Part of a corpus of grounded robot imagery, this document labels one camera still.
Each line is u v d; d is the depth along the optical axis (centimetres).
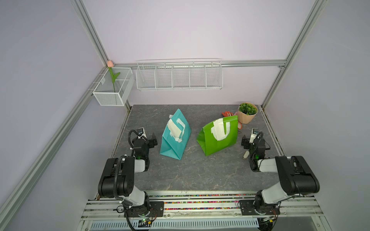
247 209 73
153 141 87
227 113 115
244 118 104
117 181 42
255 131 81
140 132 79
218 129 85
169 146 81
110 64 90
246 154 89
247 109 99
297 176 46
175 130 87
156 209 74
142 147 70
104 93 77
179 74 99
